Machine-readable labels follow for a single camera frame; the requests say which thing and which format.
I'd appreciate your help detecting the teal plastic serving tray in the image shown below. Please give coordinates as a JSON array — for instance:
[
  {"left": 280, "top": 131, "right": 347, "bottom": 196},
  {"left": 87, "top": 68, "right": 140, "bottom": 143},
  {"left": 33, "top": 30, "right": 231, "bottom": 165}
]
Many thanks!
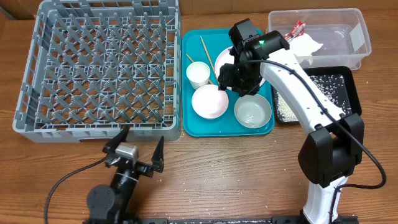
[{"left": 181, "top": 28, "right": 275, "bottom": 138}]

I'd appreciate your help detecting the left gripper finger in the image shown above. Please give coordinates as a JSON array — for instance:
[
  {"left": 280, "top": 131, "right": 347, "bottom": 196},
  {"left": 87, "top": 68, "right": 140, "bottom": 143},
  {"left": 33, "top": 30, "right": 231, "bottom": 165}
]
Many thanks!
[
  {"left": 102, "top": 128, "right": 129, "bottom": 154},
  {"left": 151, "top": 136, "right": 165, "bottom": 173}
]

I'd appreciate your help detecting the pink bowl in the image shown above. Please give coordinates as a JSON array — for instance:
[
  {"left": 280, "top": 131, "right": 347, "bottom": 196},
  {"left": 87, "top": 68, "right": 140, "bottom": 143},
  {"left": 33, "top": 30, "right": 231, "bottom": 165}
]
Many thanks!
[{"left": 192, "top": 84, "right": 229, "bottom": 119}]

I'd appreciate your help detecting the grey bowl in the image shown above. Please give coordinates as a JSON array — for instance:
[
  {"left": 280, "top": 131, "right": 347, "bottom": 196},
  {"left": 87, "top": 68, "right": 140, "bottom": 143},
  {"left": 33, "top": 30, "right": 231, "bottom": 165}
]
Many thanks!
[{"left": 234, "top": 94, "right": 272, "bottom": 129}]

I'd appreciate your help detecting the white napkin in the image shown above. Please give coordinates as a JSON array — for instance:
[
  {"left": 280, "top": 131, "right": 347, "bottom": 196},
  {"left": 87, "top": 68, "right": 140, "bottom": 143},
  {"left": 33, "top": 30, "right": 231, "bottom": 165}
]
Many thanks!
[{"left": 289, "top": 33, "right": 323, "bottom": 57}]

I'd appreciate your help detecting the grey plastic dish rack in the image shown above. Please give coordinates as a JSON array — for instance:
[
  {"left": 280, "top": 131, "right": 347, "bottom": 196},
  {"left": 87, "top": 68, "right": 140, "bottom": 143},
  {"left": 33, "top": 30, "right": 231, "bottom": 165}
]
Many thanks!
[{"left": 12, "top": 0, "right": 182, "bottom": 143}]

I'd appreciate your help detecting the red snack wrapper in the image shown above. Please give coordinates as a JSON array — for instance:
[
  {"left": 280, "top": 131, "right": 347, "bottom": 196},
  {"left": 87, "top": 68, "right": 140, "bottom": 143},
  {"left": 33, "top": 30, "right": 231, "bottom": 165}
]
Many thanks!
[{"left": 284, "top": 21, "right": 306, "bottom": 42}]

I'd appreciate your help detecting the white rice pile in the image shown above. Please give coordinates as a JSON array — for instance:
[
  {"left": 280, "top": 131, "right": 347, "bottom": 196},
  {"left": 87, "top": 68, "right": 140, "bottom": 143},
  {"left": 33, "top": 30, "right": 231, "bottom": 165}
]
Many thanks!
[{"left": 272, "top": 75, "right": 352, "bottom": 123}]

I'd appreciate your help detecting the long wooden chopstick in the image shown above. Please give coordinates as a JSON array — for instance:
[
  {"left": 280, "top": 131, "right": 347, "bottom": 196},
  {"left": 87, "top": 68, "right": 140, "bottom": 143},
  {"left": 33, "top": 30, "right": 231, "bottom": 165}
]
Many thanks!
[{"left": 200, "top": 36, "right": 218, "bottom": 84}]

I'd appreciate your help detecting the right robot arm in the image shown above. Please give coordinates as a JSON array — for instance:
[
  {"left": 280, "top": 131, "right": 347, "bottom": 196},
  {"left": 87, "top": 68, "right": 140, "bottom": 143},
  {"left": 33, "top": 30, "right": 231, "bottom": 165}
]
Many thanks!
[{"left": 218, "top": 19, "right": 364, "bottom": 223}]

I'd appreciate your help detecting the white paper cup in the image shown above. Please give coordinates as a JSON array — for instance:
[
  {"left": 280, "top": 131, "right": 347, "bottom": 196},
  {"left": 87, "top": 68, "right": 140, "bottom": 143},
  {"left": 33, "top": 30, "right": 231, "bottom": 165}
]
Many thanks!
[{"left": 185, "top": 61, "right": 211, "bottom": 90}]

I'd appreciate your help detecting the large pink plate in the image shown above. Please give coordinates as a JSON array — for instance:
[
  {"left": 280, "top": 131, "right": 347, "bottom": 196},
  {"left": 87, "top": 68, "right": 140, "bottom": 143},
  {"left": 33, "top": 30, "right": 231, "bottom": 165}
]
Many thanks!
[{"left": 214, "top": 45, "right": 267, "bottom": 91}]

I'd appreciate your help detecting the clear plastic storage bin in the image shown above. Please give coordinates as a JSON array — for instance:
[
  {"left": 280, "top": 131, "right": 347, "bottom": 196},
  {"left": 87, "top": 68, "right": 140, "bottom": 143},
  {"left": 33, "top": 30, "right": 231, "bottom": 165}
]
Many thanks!
[{"left": 268, "top": 8, "right": 372, "bottom": 70}]

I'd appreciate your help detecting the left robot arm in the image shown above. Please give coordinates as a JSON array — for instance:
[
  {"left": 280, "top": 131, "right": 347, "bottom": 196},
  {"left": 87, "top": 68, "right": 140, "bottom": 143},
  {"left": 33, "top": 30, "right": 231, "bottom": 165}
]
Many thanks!
[{"left": 86, "top": 128, "right": 165, "bottom": 223}]

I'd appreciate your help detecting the black rectangular tray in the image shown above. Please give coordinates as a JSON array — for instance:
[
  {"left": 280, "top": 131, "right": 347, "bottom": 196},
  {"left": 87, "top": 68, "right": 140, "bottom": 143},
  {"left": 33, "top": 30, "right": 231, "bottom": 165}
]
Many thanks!
[{"left": 274, "top": 66, "right": 362, "bottom": 125}]

